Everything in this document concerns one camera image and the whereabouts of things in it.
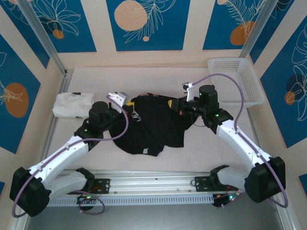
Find folded white t-shirt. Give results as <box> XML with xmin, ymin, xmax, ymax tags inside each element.
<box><xmin>52</xmin><ymin>92</ymin><xmax>96</xmax><ymax>119</ymax></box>

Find black t-shirt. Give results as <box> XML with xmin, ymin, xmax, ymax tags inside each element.
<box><xmin>112</xmin><ymin>92</ymin><xmax>200</xmax><ymax>158</ymax></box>

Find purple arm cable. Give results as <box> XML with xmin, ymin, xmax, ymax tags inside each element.
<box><xmin>191</xmin><ymin>73</ymin><xmax>288</xmax><ymax>208</ymax></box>
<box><xmin>12</xmin><ymin>94</ymin><xmax>130</xmax><ymax>218</ymax></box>

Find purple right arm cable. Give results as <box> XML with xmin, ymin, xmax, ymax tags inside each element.
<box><xmin>191</xmin><ymin>73</ymin><xmax>288</xmax><ymax>208</ymax></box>

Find aluminium frame post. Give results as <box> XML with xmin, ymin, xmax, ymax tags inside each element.
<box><xmin>241</xmin><ymin>0</ymin><xmax>275</xmax><ymax>58</ymax></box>
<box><xmin>17</xmin><ymin>0</ymin><xmax>68</xmax><ymax>76</ymax></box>

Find white slotted cable duct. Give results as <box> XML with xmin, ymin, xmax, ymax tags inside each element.
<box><xmin>30</xmin><ymin>194</ymin><xmax>214</xmax><ymax>207</ymax></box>

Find thin black wire loop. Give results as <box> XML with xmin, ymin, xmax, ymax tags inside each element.
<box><xmin>191</xmin><ymin>115</ymin><xmax>211</xmax><ymax>128</ymax></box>

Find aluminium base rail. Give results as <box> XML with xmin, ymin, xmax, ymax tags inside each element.
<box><xmin>20</xmin><ymin>170</ymin><xmax>281</xmax><ymax>198</ymax></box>

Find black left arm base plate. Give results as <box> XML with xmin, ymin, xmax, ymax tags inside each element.
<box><xmin>89</xmin><ymin>178</ymin><xmax>111</xmax><ymax>195</ymax></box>

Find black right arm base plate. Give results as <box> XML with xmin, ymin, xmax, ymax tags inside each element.
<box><xmin>194</xmin><ymin>176</ymin><xmax>239</xmax><ymax>192</ymax></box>

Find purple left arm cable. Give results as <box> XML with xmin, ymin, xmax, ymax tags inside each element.
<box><xmin>12</xmin><ymin>94</ymin><xmax>130</xmax><ymax>218</ymax></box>

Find white perforated plastic basket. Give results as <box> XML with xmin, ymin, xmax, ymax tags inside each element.
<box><xmin>207</xmin><ymin>57</ymin><xmax>265</xmax><ymax>108</ymax></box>

